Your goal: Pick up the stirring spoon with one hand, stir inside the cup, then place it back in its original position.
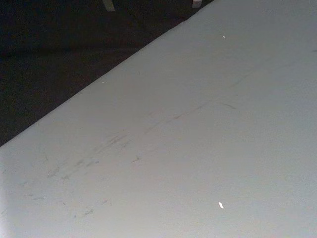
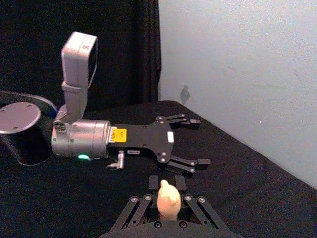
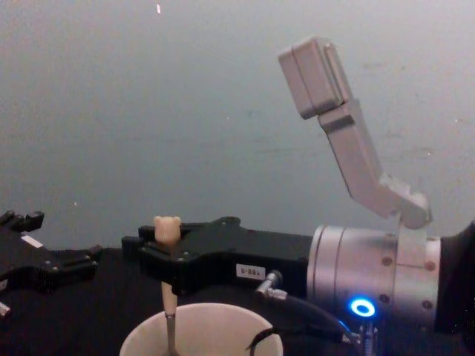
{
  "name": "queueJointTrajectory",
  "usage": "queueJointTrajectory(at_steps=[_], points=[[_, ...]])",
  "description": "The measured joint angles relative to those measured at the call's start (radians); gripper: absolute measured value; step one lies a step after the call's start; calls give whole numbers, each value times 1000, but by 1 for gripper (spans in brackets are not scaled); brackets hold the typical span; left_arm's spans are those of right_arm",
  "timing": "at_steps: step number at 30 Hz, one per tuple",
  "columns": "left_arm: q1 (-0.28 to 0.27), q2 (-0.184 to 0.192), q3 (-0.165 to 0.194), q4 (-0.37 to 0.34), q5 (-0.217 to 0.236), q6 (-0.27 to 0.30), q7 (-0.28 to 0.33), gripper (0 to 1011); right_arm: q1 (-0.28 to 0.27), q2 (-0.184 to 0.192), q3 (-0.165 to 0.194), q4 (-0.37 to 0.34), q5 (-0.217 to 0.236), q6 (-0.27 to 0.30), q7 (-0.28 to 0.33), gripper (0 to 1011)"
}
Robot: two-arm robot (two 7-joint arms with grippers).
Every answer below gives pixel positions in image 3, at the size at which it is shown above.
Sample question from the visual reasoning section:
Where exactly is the black table cloth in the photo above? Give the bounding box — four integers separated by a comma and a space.
0, 243, 475, 356

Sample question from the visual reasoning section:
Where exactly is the thin dark cable silver plug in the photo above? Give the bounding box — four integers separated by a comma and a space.
255, 270, 363, 344

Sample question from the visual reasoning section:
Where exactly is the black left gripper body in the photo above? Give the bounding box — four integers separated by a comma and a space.
0, 221, 57, 294

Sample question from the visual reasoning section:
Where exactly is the thin black cord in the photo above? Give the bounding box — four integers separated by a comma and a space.
246, 326, 278, 352

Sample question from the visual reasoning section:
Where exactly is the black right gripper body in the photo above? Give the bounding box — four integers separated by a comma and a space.
176, 216, 315, 297

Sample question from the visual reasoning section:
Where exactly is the right robot arm with camera bracket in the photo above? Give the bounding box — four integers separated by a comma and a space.
277, 36, 475, 356

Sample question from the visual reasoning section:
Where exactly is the cream tooth-shaped piece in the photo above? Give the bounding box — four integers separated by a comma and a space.
153, 215, 183, 356

